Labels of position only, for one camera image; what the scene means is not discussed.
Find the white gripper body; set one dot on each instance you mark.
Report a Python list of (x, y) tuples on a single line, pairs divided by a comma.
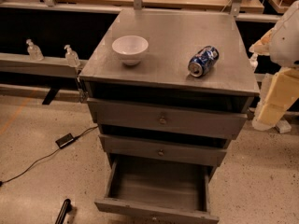
[(286, 42)]

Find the grey bottom drawer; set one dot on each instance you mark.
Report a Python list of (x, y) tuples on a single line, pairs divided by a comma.
[(158, 190)]

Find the grey drawer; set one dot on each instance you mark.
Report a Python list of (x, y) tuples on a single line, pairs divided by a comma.
[(167, 118), (158, 190), (166, 151)]

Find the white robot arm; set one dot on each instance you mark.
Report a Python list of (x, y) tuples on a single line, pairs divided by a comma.
[(281, 43)]

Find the grey middle drawer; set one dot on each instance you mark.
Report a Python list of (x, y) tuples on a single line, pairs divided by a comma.
[(166, 151)]

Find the grey wooden drawer cabinet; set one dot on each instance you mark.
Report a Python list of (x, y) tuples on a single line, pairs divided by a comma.
[(163, 78)]

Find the grey top drawer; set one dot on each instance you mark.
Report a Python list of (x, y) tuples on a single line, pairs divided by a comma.
[(167, 118)]

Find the white block on floor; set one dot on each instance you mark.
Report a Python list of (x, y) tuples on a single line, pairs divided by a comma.
[(283, 126)]

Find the white pump bottle right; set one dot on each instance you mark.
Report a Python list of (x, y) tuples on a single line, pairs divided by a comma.
[(253, 61)]

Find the crushed blue soda can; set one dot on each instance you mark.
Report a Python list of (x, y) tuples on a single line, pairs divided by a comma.
[(201, 63)]

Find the white ceramic bowl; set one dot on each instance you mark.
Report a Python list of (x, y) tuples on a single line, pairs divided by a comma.
[(130, 49)]

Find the clear pump bottle near cabinet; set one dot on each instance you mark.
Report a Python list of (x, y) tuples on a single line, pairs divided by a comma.
[(71, 57)]

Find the black power adapter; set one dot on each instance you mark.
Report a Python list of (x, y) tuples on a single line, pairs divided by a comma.
[(65, 141)]

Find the black cylindrical object on floor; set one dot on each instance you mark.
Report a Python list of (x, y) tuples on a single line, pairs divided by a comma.
[(66, 208)]

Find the clear pump bottle far left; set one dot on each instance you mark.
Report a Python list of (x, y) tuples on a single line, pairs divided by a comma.
[(34, 51)]

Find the grey metal shelf rail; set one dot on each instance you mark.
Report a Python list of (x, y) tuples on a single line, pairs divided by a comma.
[(49, 66)]

